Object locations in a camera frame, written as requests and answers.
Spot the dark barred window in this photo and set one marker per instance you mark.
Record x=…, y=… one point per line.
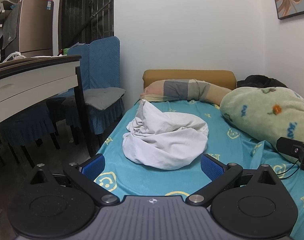
x=87, y=12

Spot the grey hanging cloth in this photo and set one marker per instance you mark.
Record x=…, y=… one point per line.
x=11, y=27

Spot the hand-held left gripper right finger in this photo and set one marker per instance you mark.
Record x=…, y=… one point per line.
x=211, y=167

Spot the green plush blanket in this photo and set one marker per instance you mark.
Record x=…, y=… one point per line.
x=264, y=110

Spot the grey seat cushion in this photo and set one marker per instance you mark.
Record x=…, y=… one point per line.
x=97, y=97

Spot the dark cloth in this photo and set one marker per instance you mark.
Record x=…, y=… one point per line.
x=261, y=81

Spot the white garment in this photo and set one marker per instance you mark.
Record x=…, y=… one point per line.
x=164, y=137

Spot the white plastic bag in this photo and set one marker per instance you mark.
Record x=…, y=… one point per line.
x=13, y=56

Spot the white table with dark top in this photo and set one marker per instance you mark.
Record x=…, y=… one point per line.
x=29, y=85

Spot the bed with teal printed sheet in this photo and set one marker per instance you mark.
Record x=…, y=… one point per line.
x=224, y=142

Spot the plaid pillow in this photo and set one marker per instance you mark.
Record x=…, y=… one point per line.
x=181, y=90

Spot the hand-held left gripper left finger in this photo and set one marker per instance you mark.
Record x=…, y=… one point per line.
x=94, y=167

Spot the bronze refrigerator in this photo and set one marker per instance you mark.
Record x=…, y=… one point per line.
x=36, y=27

